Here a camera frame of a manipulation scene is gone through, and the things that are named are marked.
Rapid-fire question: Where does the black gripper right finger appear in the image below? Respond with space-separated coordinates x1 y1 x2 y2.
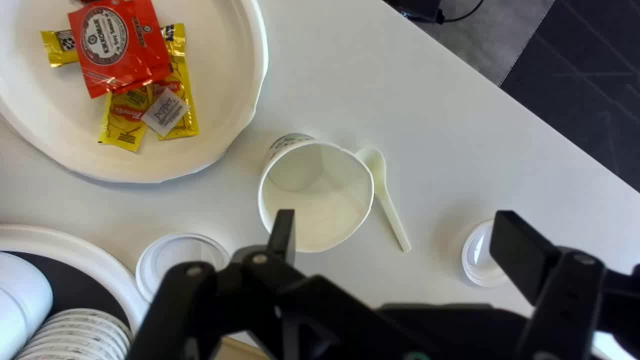
490 208 640 360

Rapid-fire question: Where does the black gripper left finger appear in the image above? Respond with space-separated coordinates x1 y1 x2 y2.
126 208 375 360

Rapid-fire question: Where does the tall printed paper cup stack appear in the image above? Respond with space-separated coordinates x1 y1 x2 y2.
16 306 134 360

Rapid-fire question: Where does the white plate under cup stacks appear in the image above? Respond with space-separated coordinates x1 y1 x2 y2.
0 224 152 337

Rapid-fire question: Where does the short white cup stack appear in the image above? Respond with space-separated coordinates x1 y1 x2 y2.
0 250 55 360

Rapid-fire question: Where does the white paper plate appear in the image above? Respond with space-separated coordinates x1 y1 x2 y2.
0 0 270 187

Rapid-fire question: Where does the red sachet with round logo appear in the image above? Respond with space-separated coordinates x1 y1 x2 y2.
65 0 174 100

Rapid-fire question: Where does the small yellow sachet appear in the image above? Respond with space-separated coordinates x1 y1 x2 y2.
40 29 79 70

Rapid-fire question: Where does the white sauce cup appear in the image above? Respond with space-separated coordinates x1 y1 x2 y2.
134 230 231 305

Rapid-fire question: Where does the white plastic cup lid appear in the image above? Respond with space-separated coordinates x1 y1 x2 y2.
460 220 514 291

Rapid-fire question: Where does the white plastic spoon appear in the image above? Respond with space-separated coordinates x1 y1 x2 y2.
361 149 414 256

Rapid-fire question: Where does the black cable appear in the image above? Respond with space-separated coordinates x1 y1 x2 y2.
381 0 487 27

